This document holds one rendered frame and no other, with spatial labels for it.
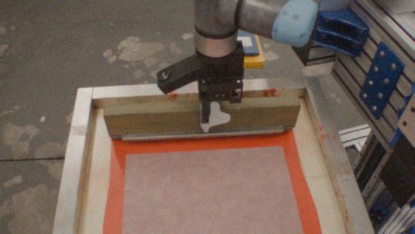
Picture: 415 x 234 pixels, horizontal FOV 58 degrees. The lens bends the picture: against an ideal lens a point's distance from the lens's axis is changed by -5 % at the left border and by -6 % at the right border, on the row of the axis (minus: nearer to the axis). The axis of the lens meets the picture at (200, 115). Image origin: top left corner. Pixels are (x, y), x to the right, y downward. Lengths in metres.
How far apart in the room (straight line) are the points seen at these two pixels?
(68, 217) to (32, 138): 1.54
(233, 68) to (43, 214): 1.44
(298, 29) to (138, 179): 0.44
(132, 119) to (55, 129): 1.48
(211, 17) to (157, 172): 0.36
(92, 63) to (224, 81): 1.94
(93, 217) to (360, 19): 0.74
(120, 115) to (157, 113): 0.07
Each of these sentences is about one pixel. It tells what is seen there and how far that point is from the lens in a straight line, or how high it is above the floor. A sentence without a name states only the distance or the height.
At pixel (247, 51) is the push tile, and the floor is 0.97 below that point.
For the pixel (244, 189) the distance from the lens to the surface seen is 0.80.
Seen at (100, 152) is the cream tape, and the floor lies 0.95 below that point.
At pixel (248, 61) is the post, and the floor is 0.95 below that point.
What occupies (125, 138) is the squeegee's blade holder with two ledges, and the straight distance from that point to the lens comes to 0.84.
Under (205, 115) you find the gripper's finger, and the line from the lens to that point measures 0.76.
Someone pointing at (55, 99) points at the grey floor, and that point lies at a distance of 2.44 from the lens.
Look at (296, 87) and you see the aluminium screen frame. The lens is 0.96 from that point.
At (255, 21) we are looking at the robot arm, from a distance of 0.59.
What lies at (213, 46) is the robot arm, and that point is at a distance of 0.65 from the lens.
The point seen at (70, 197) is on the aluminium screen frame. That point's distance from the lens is 0.79.
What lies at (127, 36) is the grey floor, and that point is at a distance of 2.77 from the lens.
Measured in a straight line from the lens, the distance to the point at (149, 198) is 0.79.
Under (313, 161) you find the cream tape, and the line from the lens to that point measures 0.87.
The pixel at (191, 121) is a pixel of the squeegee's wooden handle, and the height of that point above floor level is 1.02.
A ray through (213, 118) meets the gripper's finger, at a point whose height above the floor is 1.05.
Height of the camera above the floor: 1.64
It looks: 48 degrees down
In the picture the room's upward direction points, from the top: straight up
